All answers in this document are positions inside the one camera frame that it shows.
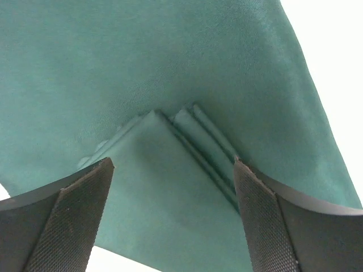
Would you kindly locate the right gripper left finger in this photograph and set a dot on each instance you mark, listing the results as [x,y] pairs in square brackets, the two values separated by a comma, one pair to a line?
[53,228]

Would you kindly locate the dark green cloth napkin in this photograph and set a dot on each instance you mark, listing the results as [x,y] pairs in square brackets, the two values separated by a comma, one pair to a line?
[172,92]

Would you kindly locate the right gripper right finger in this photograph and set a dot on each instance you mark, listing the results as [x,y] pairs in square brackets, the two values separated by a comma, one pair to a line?
[287,230]

